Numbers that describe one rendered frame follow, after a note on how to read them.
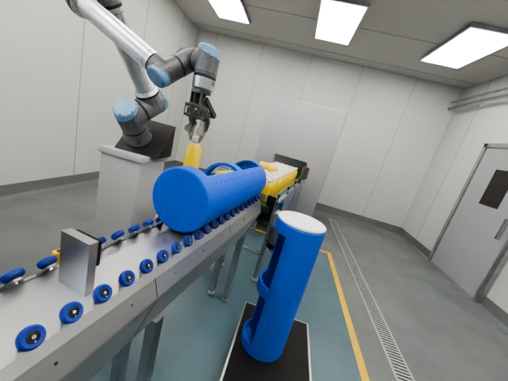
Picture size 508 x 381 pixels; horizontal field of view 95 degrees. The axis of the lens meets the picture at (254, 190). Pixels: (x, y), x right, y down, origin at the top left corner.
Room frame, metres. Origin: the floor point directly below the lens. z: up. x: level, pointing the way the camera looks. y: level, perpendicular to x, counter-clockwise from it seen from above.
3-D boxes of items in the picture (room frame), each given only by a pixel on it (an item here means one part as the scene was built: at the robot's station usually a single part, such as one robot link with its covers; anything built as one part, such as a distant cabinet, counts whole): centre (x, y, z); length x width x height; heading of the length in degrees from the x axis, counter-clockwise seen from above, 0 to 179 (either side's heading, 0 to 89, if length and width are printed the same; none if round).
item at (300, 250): (1.27, -0.31, 0.59); 0.28 x 0.28 x 0.88
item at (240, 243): (1.73, 0.00, 0.31); 0.06 x 0.06 x 0.63; 75
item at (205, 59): (1.02, 0.32, 1.66); 0.10 x 0.09 x 0.12; 55
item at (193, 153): (1.05, 0.31, 1.25); 0.07 x 0.07 x 0.19
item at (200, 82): (1.02, 0.31, 1.57); 0.10 x 0.09 x 0.05; 75
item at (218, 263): (1.77, 0.13, 0.31); 0.06 x 0.06 x 0.63; 75
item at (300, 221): (1.27, -0.31, 1.03); 0.28 x 0.28 x 0.01
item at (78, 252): (0.53, 0.40, 1.00); 0.10 x 0.04 x 0.15; 75
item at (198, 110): (1.01, 0.32, 1.49); 0.09 x 0.08 x 0.12; 165
